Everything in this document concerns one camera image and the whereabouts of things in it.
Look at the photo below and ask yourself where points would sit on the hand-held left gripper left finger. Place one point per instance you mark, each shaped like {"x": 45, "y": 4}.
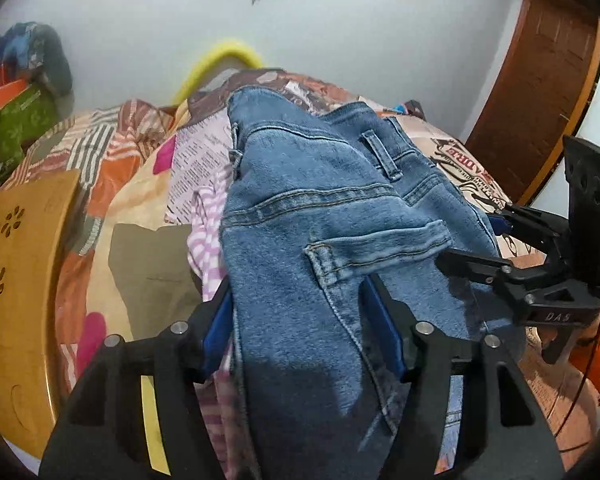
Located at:
{"x": 217, "y": 325}

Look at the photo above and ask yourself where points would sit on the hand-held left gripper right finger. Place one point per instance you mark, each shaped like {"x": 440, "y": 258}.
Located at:
{"x": 385, "y": 330}

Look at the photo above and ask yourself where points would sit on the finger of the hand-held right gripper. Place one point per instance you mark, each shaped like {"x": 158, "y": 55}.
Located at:
{"x": 480, "y": 267}
{"x": 530, "y": 227}

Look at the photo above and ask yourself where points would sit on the blue denim pants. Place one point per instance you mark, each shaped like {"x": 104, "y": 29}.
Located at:
{"x": 305, "y": 185}

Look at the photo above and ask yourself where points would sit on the pink striped shirt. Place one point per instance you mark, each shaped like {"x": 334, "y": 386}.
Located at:
{"x": 205, "y": 245}

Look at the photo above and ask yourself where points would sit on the olive cloth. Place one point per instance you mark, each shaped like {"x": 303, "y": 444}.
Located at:
{"x": 150, "y": 270}

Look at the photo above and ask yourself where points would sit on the brown wooden door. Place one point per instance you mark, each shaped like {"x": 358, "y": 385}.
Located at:
{"x": 530, "y": 100}

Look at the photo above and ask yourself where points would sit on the small blue object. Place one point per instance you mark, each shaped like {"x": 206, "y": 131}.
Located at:
{"x": 401, "y": 109}

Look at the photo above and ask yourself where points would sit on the printed blanket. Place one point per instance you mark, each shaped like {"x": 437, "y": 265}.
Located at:
{"x": 130, "y": 170}

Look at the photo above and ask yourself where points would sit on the wooden lap table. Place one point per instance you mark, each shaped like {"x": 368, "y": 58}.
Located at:
{"x": 20, "y": 310}

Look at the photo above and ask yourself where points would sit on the green patterned storage box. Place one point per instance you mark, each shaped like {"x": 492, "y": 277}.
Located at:
{"x": 15, "y": 130}

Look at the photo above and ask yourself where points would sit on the pile of mixed clothes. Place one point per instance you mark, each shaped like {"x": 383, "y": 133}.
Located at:
{"x": 25, "y": 55}

